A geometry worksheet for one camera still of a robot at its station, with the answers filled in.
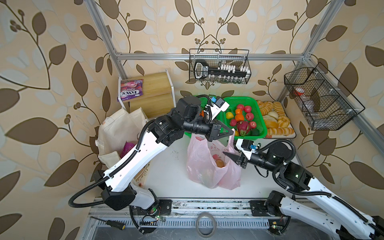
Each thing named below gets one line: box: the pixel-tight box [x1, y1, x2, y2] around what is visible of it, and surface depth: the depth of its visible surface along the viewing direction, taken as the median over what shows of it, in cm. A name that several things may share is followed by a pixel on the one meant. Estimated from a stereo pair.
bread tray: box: [257, 100, 297, 139], surface depth 106 cm
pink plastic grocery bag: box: [187, 129, 242, 190], surface depth 75 cm
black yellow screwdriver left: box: [90, 216, 126, 230], surface depth 70 cm
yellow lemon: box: [226, 111, 234, 119], surface depth 111 cm
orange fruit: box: [235, 108, 244, 121], surface depth 110 cm
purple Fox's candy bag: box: [117, 79, 144, 102], surface depth 82 cm
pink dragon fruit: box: [237, 120, 250, 137], surface depth 96 cm
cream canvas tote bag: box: [95, 107, 148, 169], surface depth 80 cm
